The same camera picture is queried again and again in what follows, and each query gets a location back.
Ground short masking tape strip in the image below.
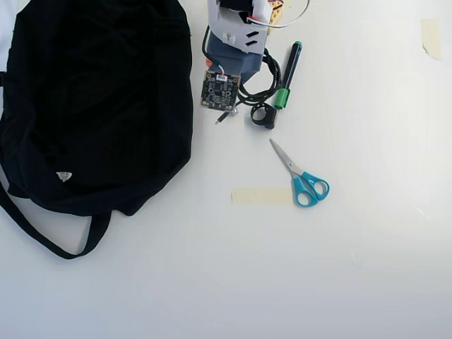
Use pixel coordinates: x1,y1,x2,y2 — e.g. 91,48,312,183
420,18,442,61

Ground black braided cable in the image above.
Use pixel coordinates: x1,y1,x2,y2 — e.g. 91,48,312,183
215,47,284,125

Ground black camera cable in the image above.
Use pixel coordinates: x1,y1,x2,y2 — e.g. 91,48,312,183
201,26,213,58

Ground green black marker pen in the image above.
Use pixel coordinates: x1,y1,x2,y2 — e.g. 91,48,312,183
274,40,304,110

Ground yellow perforated robot base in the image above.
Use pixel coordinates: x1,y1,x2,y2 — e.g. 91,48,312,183
266,0,286,35

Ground black ring clip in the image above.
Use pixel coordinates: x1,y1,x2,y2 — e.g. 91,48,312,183
250,101,279,131

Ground teal handled scissors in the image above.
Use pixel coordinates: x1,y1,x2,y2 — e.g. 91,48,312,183
269,138,331,208

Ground black fabric bag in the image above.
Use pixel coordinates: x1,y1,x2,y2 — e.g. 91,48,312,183
0,0,194,261

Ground long masking tape strip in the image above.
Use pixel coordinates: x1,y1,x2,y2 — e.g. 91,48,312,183
230,186,294,206

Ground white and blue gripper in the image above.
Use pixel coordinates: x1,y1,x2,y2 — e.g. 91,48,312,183
206,0,273,85

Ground camera circuit board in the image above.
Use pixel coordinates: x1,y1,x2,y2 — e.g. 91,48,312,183
200,69,243,111

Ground white red servo wire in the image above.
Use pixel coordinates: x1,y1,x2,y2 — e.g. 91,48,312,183
246,0,312,30

